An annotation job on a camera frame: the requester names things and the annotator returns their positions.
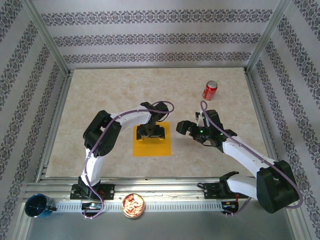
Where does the orange cloth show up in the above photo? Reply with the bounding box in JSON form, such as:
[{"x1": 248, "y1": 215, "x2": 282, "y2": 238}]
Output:
[{"x1": 131, "y1": 121, "x2": 173, "y2": 158}]

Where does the red soda can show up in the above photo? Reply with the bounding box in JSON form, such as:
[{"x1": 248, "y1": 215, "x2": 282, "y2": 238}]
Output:
[{"x1": 202, "y1": 79, "x2": 218, "y2": 102}]

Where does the small controller board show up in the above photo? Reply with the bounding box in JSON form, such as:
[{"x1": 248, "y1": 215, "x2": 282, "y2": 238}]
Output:
[
  {"x1": 221, "y1": 201, "x2": 240, "y2": 210},
  {"x1": 81, "y1": 202, "x2": 103, "y2": 210}
]

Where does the round bowl of red food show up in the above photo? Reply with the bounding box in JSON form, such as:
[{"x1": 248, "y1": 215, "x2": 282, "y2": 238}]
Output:
[{"x1": 121, "y1": 192, "x2": 146, "y2": 220}]

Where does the grey metal shelf panel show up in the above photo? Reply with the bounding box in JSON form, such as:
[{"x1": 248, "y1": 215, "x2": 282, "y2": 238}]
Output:
[{"x1": 24, "y1": 209, "x2": 296, "y2": 240}]

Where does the blue mug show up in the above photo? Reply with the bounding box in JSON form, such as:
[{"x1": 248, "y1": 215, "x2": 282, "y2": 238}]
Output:
[{"x1": 24, "y1": 193, "x2": 58, "y2": 220}]

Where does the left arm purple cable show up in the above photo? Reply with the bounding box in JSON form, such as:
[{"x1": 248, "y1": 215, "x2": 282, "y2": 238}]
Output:
[{"x1": 79, "y1": 100, "x2": 175, "y2": 221}]

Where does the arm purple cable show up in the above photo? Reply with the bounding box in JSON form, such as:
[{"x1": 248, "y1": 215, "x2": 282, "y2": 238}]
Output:
[
  {"x1": 79, "y1": 100, "x2": 175, "y2": 221},
  {"x1": 199, "y1": 99, "x2": 304, "y2": 218}
]

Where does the aluminium side rail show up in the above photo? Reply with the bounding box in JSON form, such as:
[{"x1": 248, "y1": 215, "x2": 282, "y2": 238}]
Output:
[
  {"x1": 242, "y1": 66, "x2": 281, "y2": 166},
  {"x1": 34, "y1": 69, "x2": 75, "y2": 182}
]

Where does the aluminium rail under arm bases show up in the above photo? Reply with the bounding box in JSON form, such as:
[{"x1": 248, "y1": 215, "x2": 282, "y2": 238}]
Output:
[{"x1": 24, "y1": 177, "x2": 297, "y2": 201}]

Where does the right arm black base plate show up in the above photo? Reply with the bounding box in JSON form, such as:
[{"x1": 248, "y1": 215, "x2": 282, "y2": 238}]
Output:
[{"x1": 203, "y1": 182, "x2": 248, "y2": 200}]

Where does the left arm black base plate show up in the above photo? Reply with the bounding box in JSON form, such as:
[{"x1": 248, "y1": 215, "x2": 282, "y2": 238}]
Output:
[{"x1": 69, "y1": 183, "x2": 116, "y2": 201}]

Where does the white slotted cable duct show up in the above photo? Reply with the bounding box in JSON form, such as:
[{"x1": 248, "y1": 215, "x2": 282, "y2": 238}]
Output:
[{"x1": 53, "y1": 200, "x2": 224, "y2": 212}]

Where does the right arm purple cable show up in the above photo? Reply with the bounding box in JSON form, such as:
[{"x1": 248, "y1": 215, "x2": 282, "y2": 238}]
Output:
[{"x1": 199, "y1": 99, "x2": 304, "y2": 218}]

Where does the aluminium frame post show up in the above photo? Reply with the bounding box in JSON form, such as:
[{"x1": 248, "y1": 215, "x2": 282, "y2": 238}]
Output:
[
  {"x1": 21, "y1": 0, "x2": 73, "y2": 76},
  {"x1": 245, "y1": 0, "x2": 294, "y2": 74}
]

